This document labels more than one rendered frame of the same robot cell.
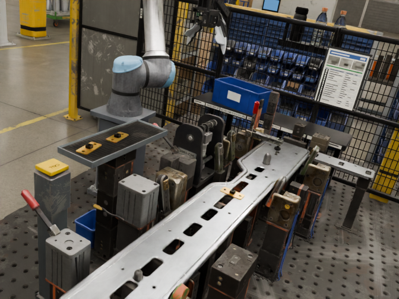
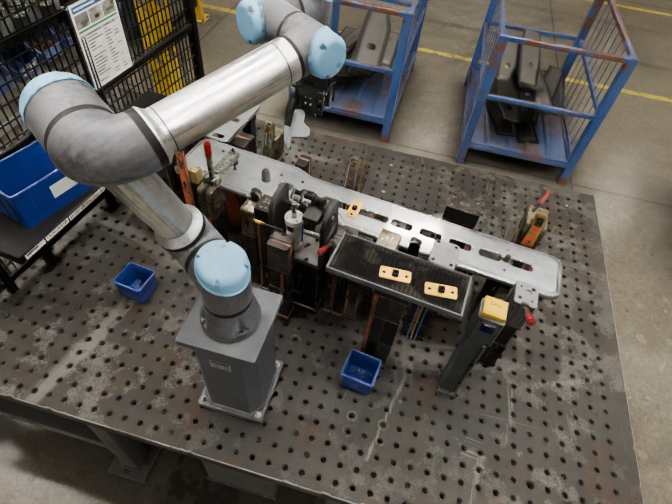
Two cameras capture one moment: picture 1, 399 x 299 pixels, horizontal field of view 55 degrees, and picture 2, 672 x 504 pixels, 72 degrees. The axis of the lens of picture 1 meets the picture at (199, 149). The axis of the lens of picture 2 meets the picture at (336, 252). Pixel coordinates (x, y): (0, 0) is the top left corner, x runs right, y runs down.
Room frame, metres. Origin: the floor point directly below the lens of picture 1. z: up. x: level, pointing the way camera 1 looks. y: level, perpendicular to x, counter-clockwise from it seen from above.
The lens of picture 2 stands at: (1.42, 0.99, 2.12)
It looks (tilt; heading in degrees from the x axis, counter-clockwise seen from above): 50 degrees down; 260
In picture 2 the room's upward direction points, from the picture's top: 7 degrees clockwise
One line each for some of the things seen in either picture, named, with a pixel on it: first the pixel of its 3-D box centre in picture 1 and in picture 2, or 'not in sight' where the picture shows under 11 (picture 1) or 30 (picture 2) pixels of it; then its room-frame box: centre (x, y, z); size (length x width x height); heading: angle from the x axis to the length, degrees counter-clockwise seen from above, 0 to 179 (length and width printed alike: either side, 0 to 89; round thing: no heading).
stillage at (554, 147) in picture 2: not in sight; (531, 74); (-0.43, -2.09, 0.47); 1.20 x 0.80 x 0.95; 72
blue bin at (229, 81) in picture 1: (241, 95); (46, 175); (2.15, -0.19, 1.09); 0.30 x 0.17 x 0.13; 55
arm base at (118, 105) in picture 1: (124, 99); (229, 306); (1.55, 0.35, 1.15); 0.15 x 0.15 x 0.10
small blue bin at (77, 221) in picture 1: (93, 229); (360, 373); (1.17, 0.35, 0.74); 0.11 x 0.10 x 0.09; 154
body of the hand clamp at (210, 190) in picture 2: (237, 166); (214, 222); (1.66, -0.20, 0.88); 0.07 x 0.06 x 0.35; 64
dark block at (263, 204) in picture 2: not in sight; (268, 247); (1.47, -0.05, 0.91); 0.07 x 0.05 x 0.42; 64
